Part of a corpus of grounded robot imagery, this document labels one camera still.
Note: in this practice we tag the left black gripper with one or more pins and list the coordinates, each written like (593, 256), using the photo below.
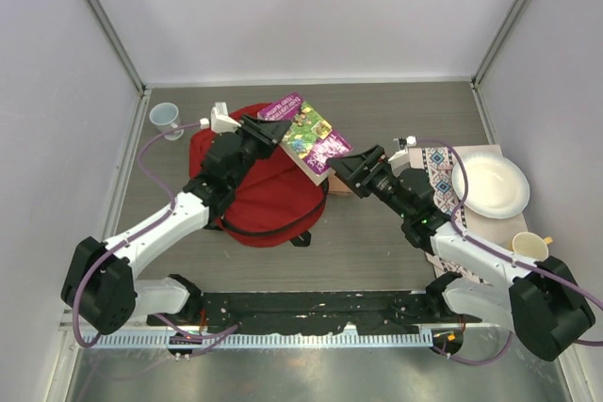
(271, 131)

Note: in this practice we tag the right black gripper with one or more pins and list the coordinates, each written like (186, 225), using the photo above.
(350, 168)

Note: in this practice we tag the purple cover book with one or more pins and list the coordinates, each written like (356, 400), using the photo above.
(311, 140)

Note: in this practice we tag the red backpack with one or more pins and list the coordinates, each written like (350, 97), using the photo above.
(275, 204)

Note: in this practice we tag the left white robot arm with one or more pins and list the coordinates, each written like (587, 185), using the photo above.
(102, 285)

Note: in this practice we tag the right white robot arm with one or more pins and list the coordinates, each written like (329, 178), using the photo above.
(539, 302)

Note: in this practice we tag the tan leather wallet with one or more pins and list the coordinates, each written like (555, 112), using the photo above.
(337, 187)

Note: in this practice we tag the translucent plastic cup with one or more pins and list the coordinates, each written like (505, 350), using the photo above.
(165, 117)

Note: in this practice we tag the white paper plate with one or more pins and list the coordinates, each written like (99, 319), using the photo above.
(495, 186)

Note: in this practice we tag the patterned cloth placemat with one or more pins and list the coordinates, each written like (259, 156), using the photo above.
(438, 163)

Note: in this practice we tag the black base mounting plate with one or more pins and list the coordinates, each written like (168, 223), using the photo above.
(321, 313)

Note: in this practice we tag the cream yellow mug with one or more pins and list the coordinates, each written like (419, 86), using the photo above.
(531, 245)

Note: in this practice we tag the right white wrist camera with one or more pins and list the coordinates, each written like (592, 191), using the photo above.
(401, 158)

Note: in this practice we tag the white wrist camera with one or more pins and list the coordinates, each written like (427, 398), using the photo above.
(219, 121)
(401, 158)

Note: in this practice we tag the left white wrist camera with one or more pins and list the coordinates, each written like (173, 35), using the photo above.
(219, 121)

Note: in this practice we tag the slotted cable duct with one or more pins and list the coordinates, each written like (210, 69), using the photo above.
(348, 338)

